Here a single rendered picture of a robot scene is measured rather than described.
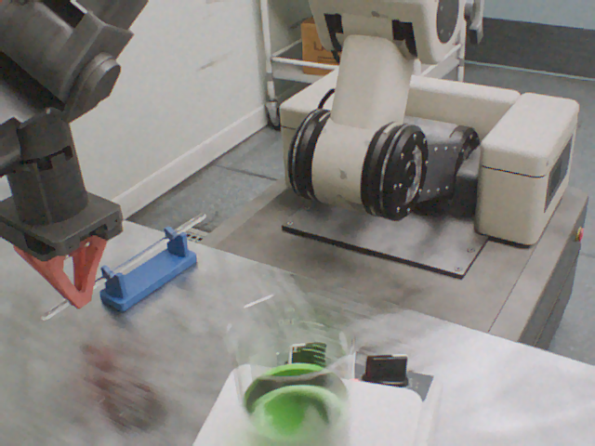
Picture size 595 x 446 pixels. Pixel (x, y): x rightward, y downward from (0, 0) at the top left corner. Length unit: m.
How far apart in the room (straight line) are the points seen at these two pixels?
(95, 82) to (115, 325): 0.25
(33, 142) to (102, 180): 1.72
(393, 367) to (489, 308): 0.79
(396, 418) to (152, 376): 0.24
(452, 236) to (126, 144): 1.22
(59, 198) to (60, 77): 0.12
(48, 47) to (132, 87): 1.80
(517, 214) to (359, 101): 0.39
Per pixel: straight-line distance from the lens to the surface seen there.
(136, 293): 0.66
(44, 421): 0.58
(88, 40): 0.47
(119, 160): 2.29
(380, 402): 0.42
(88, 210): 0.57
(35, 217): 0.57
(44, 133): 0.54
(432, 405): 0.46
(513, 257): 1.40
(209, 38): 2.55
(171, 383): 0.57
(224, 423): 0.41
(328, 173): 1.19
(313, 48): 2.71
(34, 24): 0.49
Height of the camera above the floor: 1.14
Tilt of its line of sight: 31 degrees down
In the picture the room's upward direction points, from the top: 4 degrees counter-clockwise
